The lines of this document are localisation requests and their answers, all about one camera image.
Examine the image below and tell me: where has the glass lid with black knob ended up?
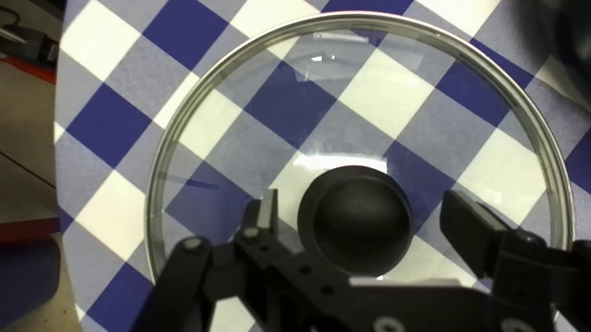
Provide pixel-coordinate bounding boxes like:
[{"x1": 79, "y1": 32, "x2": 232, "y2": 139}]
[{"x1": 144, "y1": 12, "x2": 576, "y2": 294}]

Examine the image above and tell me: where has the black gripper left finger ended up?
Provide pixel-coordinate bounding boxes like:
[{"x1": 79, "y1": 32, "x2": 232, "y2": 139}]
[{"x1": 131, "y1": 189, "x2": 280, "y2": 332}]

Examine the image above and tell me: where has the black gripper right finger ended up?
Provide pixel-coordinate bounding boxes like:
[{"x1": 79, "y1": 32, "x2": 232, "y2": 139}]
[{"x1": 439, "y1": 187, "x2": 591, "y2": 332}]

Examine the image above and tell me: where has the blue white checkered tablecloth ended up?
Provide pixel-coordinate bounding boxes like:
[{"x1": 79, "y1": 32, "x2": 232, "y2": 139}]
[{"x1": 51, "y1": 0, "x2": 591, "y2": 332}]

